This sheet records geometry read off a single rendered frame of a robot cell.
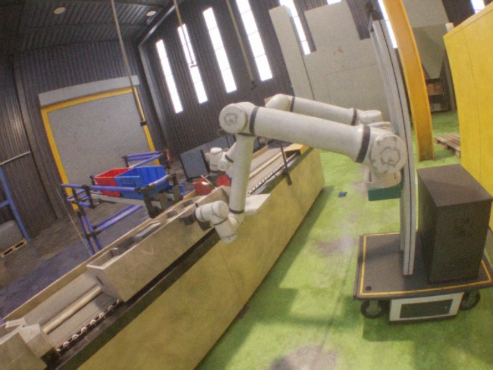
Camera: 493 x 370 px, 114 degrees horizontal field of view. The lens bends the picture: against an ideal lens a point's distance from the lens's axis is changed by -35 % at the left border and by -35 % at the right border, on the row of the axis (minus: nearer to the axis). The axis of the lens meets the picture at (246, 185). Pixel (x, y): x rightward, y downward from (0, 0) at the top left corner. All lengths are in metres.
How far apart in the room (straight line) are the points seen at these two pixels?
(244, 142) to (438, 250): 1.17
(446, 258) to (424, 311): 0.37
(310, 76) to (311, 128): 6.17
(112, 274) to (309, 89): 6.53
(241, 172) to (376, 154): 0.64
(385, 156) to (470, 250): 0.85
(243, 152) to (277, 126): 0.29
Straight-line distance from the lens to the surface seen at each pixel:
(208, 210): 1.21
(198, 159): 6.67
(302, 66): 7.06
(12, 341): 1.25
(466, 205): 1.38
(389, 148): 0.93
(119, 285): 1.27
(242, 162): 1.19
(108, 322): 1.31
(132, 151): 13.40
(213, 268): 1.66
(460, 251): 1.53
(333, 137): 0.93
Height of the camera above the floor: 1.45
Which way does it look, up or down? 16 degrees down
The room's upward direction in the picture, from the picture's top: 17 degrees counter-clockwise
